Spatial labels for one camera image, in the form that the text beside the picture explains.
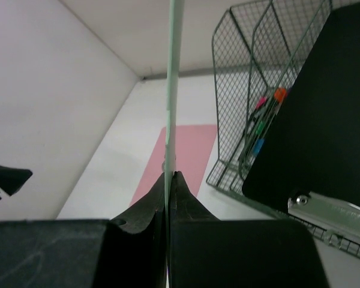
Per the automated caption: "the green clipboard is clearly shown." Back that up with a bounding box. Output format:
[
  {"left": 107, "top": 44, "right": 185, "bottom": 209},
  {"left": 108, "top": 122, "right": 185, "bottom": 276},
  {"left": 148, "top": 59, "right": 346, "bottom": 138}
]
[{"left": 164, "top": 0, "right": 184, "bottom": 286}]

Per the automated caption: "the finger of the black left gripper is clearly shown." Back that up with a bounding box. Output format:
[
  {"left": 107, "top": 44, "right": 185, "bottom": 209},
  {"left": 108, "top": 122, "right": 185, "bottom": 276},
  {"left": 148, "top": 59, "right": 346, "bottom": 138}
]
[{"left": 0, "top": 166, "right": 33, "bottom": 196}]

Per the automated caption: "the pink clipboard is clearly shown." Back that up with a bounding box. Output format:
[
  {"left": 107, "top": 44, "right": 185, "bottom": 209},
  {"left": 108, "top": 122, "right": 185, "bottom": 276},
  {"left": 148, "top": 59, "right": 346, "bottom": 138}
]
[{"left": 130, "top": 125, "right": 217, "bottom": 205}]

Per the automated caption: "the green wire mesh organizer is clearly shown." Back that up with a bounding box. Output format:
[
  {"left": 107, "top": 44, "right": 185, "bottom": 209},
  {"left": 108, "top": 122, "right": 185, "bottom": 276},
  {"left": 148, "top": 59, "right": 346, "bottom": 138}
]
[{"left": 206, "top": 1, "right": 360, "bottom": 259}]

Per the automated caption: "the orange capped black highlighter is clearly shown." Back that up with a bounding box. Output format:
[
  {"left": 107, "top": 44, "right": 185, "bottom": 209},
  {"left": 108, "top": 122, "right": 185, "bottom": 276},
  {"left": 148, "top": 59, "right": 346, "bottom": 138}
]
[{"left": 269, "top": 88, "right": 288, "bottom": 115}]

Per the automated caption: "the black clipboard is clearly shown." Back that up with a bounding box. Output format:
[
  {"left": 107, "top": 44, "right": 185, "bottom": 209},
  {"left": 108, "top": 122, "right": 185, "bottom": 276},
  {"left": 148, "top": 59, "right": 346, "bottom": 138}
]
[{"left": 242, "top": 2, "right": 360, "bottom": 243}]

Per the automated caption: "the pink capped black highlighter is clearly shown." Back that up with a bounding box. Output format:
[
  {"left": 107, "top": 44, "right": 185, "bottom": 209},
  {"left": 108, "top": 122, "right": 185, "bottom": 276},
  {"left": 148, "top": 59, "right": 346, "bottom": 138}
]
[{"left": 249, "top": 97, "right": 268, "bottom": 122}]

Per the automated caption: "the blue capped black highlighter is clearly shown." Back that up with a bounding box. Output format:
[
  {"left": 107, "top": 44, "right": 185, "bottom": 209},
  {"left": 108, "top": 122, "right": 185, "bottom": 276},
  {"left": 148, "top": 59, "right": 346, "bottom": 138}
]
[{"left": 244, "top": 138, "right": 265, "bottom": 158}]

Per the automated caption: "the green capped black highlighter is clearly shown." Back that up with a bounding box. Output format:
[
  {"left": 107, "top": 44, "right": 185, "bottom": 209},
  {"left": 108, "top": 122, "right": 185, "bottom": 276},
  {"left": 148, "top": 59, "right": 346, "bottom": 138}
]
[{"left": 243, "top": 120, "right": 265, "bottom": 139}]

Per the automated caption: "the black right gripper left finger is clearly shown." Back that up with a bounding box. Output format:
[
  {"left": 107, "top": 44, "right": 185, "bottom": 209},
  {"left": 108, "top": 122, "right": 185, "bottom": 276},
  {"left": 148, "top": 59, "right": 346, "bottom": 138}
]
[{"left": 0, "top": 176, "right": 166, "bottom": 287}]

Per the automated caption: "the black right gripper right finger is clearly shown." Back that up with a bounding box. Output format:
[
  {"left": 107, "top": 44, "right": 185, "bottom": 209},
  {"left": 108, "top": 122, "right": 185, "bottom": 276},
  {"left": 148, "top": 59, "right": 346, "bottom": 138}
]
[{"left": 169, "top": 172, "right": 329, "bottom": 287}]

